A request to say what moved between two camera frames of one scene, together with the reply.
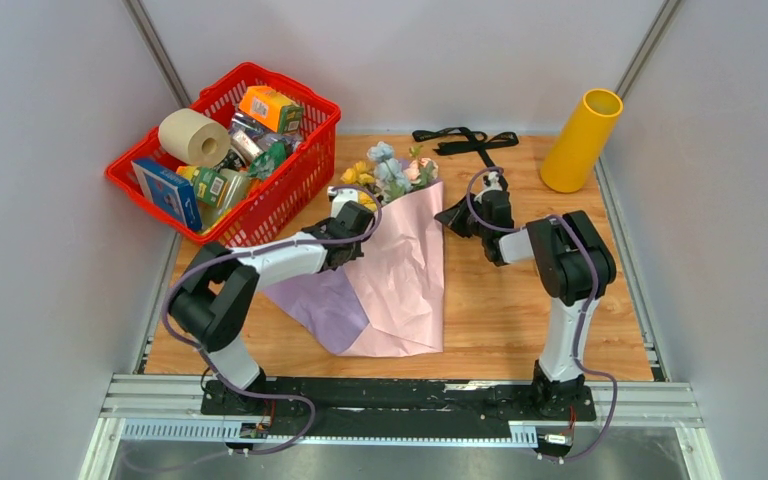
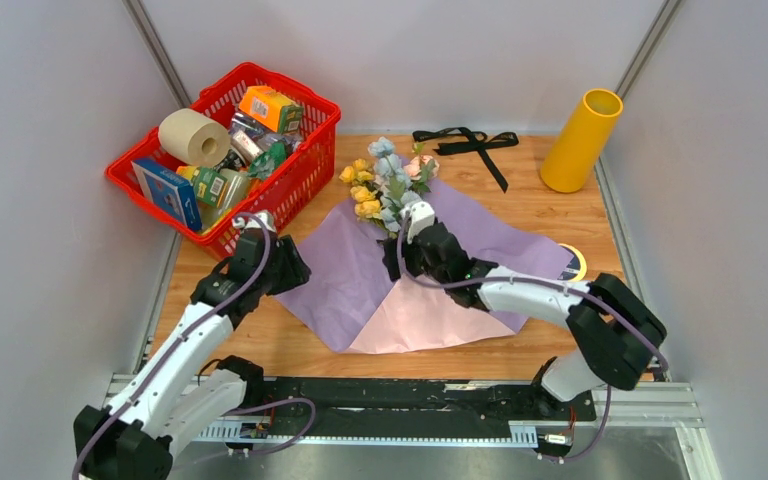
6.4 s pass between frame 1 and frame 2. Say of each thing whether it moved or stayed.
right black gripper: moved
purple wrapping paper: moved
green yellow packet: stayed
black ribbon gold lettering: stayed
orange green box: stayed
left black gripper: moved
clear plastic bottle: stayed
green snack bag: stayed
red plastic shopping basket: stayed
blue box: stayed
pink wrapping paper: moved
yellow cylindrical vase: stayed
